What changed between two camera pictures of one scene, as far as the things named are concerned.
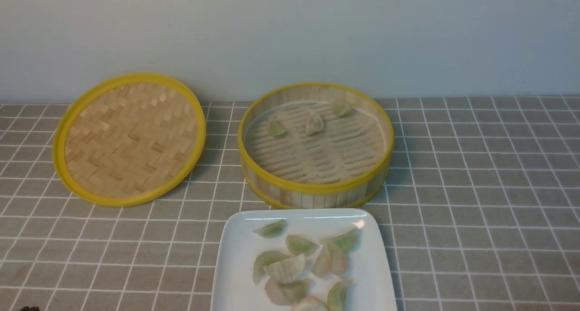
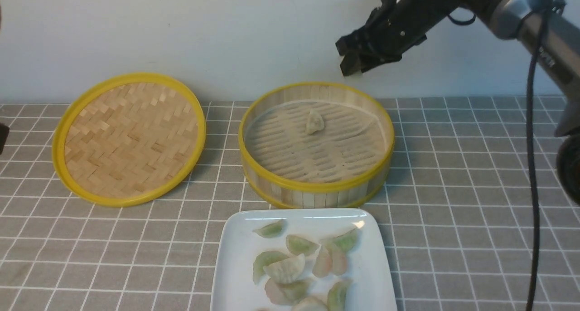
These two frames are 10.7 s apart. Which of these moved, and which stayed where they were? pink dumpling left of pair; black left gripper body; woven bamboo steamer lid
Moved: black left gripper body
Stayed: pink dumpling left of pair; woven bamboo steamer lid
